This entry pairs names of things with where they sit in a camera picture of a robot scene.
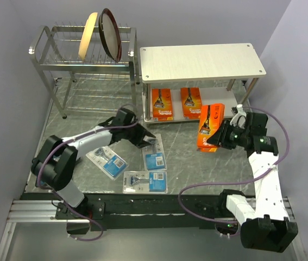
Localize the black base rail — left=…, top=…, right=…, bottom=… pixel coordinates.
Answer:
left=54, top=190, right=249, bottom=236

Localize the orange razor box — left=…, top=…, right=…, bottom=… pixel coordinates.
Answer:
left=152, top=88, right=173, bottom=121
left=180, top=87, right=202, bottom=120
left=197, top=103, right=225, bottom=153

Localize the blue razor blister pack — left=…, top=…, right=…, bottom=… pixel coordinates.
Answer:
left=142, top=134, right=167, bottom=171
left=123, top=171, right=168, bottom=195
left=86, top=146, right=129, bottom=181

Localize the blue razor blister pack left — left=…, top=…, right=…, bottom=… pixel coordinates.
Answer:
left=86, top=146, right=129, bottom=181

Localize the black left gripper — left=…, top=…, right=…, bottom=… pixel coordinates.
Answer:
left=122, top=120, right=154, bottom=148

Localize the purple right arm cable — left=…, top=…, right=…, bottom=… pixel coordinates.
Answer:
left=177, top=107, right=290, bottom=237

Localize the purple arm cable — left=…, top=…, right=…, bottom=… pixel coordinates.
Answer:
left=35, top=104, right=140, bottom=242
left=177, top=107, right=290, bottom=237

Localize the blue razor blister pack centre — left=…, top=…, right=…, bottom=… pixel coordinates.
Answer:
left=142, top=134, right=167, bottom=171

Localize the dark brown plate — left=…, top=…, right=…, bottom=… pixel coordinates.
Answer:
left=98, top=8, right=122, bottom=63

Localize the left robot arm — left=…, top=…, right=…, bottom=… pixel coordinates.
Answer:
left=31, top=108, right=155, bottom=219

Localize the steel dish rack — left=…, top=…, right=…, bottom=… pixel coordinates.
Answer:
left=28, top=24, right=140, bottom=119

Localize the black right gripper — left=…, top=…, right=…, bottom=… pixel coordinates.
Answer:
left=206, top=119, right=249, bottom=150

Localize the white two-tier shelf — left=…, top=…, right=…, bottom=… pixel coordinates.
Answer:
left=140, top=43, right=266, bottom=123

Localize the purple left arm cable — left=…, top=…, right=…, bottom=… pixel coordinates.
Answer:
left=35, top=104, right=140, bottom=242

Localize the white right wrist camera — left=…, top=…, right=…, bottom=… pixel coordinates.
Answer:
left=230, top=104, right=247, bottom=128

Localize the blue razor blister pack front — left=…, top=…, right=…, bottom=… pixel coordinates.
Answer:
left=123, top=171, right=168, bottom=195

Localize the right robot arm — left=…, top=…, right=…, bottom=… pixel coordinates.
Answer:
left=208, top=113, right=298, bottom=253

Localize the cream plate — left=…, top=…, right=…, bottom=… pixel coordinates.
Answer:
left=78, top=12, right=98, bottom=61

